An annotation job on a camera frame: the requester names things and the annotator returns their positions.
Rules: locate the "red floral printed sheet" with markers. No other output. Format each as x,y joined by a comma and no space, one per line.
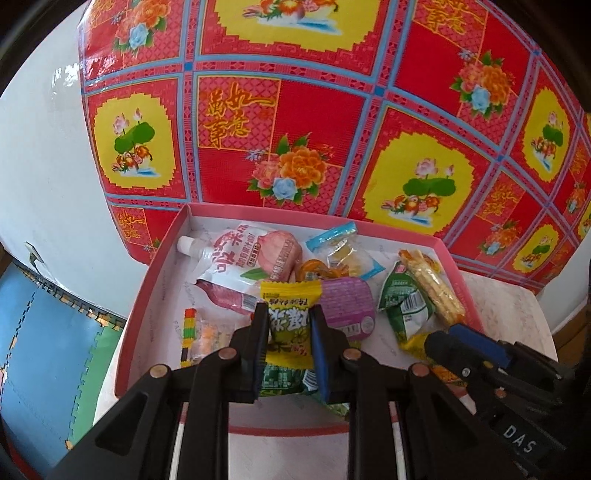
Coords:
323,115

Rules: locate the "foam puzzle floor mat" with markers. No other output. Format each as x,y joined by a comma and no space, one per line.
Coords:
41,350

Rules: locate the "pink cardboard box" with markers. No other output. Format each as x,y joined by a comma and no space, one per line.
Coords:
138,332

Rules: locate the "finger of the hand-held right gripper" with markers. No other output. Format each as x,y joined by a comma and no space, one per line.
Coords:
480,346
452,357

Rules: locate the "large green snack packet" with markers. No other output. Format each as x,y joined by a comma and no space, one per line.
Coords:
284,378

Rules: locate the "small green snack packet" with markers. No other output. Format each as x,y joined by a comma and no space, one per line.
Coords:
406,300

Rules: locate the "corn wafer packet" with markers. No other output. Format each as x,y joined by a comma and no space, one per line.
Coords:
438,286

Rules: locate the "white wall socket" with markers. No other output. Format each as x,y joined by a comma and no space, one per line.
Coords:
32,253

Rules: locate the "purple tin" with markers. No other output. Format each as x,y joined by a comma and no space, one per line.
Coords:
346,300

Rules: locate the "peach jelly drink pouch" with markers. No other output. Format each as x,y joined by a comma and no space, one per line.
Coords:
240,263

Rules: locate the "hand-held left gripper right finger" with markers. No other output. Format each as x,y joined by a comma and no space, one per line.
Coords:
321,350

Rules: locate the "orange jelly cup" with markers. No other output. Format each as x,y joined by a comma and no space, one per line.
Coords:
316,270

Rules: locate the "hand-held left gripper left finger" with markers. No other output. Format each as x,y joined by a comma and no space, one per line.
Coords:
258,350

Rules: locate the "yellow snack packet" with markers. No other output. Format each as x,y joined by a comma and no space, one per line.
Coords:
288,318

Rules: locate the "blue-edged clear candy packet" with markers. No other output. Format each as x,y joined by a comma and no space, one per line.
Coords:
344,251

